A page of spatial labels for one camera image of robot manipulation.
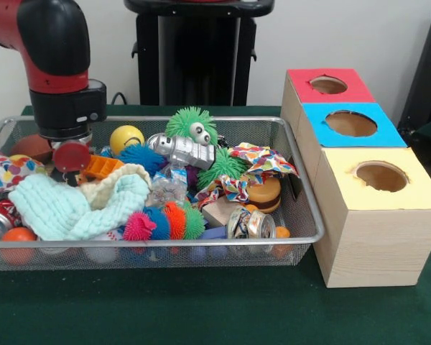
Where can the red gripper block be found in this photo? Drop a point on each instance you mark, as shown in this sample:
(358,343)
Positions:
(72,156)

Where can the orange plastic grid tray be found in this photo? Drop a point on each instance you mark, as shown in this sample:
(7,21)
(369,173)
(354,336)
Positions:
(104,165)

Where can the cream waffle cloth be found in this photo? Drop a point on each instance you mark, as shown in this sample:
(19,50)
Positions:
(129,172)

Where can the silver toy robot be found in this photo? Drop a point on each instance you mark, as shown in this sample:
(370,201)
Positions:
(186,149)

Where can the white multicolour dotted cloth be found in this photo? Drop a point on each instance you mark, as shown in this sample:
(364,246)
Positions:
(269,160)
(7,172)

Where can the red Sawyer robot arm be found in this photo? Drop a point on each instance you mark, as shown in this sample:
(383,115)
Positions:
(57,72)

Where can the wooden box with three holes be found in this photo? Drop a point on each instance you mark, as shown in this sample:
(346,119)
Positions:
(380,244)

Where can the mint green cloth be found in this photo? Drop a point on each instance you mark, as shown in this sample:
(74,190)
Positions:
(54,215)

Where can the yellow ball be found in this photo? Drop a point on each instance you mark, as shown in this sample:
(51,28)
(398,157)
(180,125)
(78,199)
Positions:
(124,138)

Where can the green fuzzy ball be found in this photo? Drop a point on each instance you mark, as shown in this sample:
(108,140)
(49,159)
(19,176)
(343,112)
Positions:
(224,167)

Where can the black chair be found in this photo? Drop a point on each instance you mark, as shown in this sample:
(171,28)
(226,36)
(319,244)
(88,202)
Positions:
(427,72)

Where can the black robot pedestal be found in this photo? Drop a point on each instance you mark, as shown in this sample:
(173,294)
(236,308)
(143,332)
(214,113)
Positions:
(186,54)

